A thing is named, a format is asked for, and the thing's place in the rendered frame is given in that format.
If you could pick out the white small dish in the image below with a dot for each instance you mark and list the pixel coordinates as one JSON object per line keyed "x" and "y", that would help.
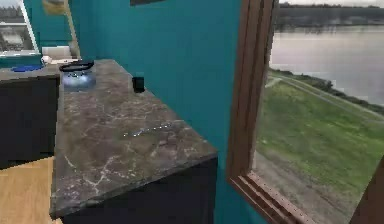
{"x": 46, "y": 59}

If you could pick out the blue flat plate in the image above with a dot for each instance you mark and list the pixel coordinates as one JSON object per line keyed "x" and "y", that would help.
{"x": 26, "y": 68}

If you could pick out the small black cup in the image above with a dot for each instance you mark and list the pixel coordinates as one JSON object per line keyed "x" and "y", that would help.
{"x": 138, "y": 84}

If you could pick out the dark marble-top kitchen counter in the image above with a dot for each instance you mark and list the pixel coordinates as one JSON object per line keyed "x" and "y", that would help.
{"x": 113, "y": 133}

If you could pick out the white framed window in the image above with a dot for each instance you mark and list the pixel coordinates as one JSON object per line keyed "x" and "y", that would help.
{"x": 15, "y": 30}

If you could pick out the brown wooden framed window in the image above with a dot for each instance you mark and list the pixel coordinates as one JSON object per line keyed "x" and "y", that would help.
{"x": 320, "y": 110}

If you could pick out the dark framed wall picture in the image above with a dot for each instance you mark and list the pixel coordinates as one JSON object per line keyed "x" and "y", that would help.
{"x": 143, "y": 2}

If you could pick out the silver fork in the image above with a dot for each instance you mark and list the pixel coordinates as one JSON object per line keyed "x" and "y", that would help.
{"x": 146, "y": 129}

